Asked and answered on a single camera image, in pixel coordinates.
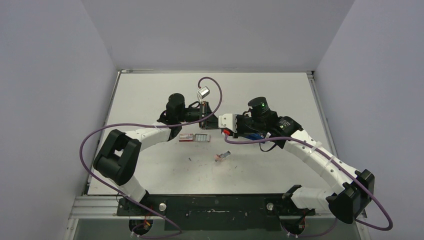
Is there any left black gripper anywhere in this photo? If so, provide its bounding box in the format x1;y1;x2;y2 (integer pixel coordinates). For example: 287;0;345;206
178;101;219;130

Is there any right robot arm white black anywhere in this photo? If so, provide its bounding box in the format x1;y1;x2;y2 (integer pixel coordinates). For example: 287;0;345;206
228;97;375;224

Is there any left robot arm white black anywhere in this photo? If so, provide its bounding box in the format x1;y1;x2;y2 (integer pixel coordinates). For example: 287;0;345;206
93;93;219;216

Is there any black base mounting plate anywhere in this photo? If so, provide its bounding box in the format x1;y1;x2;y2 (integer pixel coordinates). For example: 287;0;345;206
116;193;316;231

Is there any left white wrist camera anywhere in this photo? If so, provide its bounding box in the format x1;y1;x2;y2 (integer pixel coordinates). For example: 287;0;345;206
196;86;211;102

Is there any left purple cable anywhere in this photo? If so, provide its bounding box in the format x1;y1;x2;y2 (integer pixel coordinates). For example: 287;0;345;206
78;76;223;240

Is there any aluminium frame rail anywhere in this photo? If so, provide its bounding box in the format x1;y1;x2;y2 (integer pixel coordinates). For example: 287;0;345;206
68;195;368;220

